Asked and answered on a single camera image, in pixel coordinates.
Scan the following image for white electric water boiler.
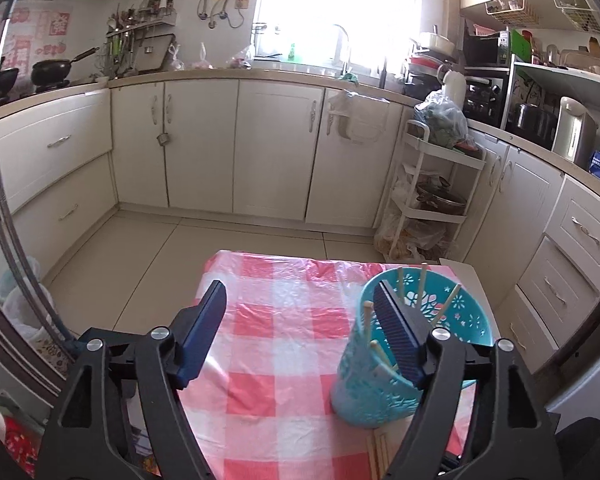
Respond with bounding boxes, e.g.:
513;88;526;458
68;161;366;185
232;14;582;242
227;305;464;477
551;96;598;163

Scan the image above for cream lower cabinets under window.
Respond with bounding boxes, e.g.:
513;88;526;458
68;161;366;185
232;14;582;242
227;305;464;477
0;72;416;281

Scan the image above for cream lower cabinets with drawers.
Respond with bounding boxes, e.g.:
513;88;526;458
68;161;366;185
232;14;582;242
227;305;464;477
467;125;600;376

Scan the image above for plastic bags under trolley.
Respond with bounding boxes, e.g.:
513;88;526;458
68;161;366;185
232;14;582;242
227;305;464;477
374;210;452;264

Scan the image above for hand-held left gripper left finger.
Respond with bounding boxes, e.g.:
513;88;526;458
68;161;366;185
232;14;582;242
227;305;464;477
32;280;228;480

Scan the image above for grey sliding door frame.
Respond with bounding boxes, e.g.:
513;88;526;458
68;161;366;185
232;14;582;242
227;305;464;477
0;0;81;361

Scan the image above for plastic bag of vegetables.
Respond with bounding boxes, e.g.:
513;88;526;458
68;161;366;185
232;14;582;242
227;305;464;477
414;90;470;148

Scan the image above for red white checkered tablecloth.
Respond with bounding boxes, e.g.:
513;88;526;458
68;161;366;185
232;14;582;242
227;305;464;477
130;249;478;480

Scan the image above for white storage trolley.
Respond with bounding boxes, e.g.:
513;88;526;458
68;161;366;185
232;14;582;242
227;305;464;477
380;119;487;263

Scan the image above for black toaster oven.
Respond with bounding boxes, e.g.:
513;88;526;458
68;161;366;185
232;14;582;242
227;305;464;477
462;74;510;128

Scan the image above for black microwave oven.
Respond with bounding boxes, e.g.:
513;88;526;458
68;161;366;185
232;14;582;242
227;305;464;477
462;30;511;67

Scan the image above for kitchen window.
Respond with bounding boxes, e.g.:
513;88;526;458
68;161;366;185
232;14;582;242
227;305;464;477
255;0;423;68

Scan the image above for white bag holder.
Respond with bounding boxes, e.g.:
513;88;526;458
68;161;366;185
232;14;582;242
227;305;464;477
327;89;391;143

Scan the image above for wall utensil rack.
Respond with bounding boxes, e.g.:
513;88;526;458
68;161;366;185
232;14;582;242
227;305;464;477
105;0;176;78

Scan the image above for white thermos jug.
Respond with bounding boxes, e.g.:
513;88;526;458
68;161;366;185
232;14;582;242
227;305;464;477
442;70;467;111

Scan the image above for red white plush slipper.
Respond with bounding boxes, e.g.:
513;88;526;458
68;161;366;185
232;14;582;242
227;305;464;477
2;417;37;477

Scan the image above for large white wire basket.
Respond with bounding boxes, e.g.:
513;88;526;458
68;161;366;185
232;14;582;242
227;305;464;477
552;0;600;36

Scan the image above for black wok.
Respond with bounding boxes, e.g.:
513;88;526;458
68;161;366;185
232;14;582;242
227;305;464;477
31;47;101;90

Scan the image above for blue perforated plastic basket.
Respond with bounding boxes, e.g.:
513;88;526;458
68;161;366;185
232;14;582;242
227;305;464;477
330;266;496;429

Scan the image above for red wall decal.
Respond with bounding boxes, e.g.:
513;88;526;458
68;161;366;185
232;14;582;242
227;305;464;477
0;7;74;62

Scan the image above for small white wire basket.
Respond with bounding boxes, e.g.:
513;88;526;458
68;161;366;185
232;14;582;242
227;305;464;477
485;0;538;26

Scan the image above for black cooking pot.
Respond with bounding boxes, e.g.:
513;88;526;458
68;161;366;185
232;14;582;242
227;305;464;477
0;67;20;102

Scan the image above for white counter shelf rack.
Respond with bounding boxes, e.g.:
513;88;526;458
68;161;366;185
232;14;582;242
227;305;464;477
500;57;600;161

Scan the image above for chrome faucet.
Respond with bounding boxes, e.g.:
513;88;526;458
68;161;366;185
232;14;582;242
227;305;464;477
332;24;354;77

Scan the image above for black rice cooker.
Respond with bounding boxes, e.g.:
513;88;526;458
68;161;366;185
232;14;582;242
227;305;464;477
510;103;558;143

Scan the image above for metal pot with lid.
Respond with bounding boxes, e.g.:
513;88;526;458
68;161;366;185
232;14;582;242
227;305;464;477
415;177;468;216

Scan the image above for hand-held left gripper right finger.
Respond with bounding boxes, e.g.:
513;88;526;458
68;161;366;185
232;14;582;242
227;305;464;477
371;280;566;480

